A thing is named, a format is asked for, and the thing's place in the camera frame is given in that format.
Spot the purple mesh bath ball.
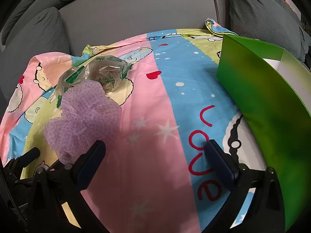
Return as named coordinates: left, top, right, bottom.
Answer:
left=44, top=81, right=122, bottom=164

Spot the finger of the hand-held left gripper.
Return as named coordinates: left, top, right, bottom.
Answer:
left=5, top=148, right=40, bottom=173

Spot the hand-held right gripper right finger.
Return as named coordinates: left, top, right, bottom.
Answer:
left=205, top=139, right=285, bottom=233

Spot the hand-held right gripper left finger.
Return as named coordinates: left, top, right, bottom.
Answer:
left=31, top=139, right=106, bottom=233

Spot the grey ribbed cushion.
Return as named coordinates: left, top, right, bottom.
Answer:
left=228, top=0, right=309, bottom=62
left=0, top=6, right=71, bottom=100
left=1, top=0, right=64, bottom=45

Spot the grey sofa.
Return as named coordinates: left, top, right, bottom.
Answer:
left=0, top=0, right=311, bottom=102

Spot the cartoon printed blanket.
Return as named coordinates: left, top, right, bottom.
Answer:
left=0, top=18, right=268, bottom=233

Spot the clear green-printed plastic packet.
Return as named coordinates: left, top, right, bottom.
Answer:
left=55, top=67, right=88, bottom=110
left=85, top=56, right=134, bottom=94

